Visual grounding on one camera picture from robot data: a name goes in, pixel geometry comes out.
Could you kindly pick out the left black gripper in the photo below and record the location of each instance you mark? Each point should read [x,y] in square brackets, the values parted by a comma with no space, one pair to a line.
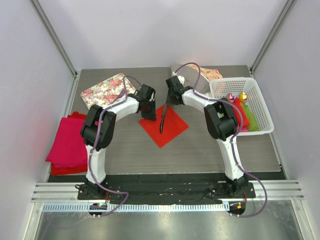
[151,116]

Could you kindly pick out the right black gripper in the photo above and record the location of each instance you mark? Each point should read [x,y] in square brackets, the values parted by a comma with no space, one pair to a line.
[170,102]

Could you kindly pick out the red paper napkin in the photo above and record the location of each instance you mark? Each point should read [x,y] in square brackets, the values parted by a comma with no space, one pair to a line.
[173,126]

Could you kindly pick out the floral rectangular tray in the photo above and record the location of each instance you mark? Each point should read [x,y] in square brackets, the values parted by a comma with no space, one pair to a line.
[104,93]

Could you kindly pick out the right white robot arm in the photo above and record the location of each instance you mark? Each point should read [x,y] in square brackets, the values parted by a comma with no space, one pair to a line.
[222,126]

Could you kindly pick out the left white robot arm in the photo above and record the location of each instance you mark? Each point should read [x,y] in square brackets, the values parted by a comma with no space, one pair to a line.
[98,131]

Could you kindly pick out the pink napkin roll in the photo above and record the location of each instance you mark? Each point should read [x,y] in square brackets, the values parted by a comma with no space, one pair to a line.
[238,112]

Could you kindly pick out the grey cloth bag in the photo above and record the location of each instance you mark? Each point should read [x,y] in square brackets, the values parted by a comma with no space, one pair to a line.
[190,77]

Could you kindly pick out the orange floral cloth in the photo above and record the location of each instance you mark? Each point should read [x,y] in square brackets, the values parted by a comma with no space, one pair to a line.
[208,74]

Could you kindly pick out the white perforated plastic basket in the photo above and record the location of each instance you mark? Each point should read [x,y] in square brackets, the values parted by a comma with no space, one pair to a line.
[219,88]

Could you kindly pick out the purple iridescent spoon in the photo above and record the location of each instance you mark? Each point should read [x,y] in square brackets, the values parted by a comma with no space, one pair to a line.
[230,97]

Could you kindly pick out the gold iridescent spoon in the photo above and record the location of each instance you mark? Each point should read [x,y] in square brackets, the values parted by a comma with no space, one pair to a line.
[243,97]

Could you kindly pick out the magenta folded cloth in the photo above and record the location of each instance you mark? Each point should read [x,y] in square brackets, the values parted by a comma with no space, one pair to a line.
[68,149]

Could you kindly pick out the red folded cloth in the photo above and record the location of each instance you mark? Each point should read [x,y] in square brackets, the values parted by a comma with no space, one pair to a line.
[70,170]

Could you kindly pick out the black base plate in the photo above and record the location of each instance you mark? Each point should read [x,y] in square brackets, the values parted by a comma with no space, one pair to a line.
[164,189]

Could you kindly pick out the white slotted cable duct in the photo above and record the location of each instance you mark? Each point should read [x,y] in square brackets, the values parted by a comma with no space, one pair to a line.
[98,207]

